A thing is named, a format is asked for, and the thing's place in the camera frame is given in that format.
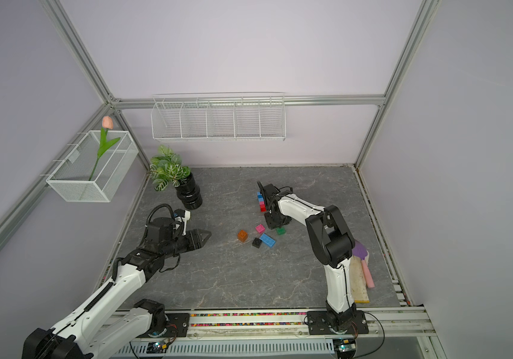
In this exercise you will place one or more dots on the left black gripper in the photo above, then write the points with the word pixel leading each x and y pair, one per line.
pixel 194 237

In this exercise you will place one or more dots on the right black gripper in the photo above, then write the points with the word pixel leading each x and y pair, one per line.
pixel 271 224

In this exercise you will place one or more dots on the green long lego brick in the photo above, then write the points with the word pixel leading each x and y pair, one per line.
pixel 280 231

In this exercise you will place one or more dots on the blue long lego brick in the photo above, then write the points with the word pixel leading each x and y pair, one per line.
pixel 260 197
pixel 267 240

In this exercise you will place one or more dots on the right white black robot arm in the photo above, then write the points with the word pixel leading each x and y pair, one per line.
pixel 331 241

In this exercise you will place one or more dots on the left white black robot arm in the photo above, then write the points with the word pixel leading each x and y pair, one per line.
pixel 84 334

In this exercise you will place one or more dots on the pink lego brick middle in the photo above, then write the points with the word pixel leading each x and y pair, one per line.
pixel 260 229

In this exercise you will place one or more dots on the black lego brick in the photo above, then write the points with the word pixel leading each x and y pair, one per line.
pixel 257 243

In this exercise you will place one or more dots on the orange lego brick upper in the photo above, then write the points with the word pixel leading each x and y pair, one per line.
pixel 242 236

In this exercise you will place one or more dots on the green potted plant black pot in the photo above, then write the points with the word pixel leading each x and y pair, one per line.
pixel 166 168

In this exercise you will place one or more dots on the purple pink brush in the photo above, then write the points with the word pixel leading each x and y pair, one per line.
pixel 361 252

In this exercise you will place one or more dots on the white mesh side basket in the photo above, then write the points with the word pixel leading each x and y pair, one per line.
pixel 70 178

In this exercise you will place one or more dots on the pink artificial tulip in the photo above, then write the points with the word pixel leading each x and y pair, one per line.
pixel 104 143

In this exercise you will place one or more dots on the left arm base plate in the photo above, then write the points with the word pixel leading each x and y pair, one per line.
pixel 176 325

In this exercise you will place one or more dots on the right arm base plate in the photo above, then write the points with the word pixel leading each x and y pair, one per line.
pixel 351 322

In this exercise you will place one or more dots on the white wire wall basket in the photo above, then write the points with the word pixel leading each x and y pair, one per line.
pixel 230 116

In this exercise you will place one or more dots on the aluminium front rail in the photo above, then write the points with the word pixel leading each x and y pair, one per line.
pixel 275 333

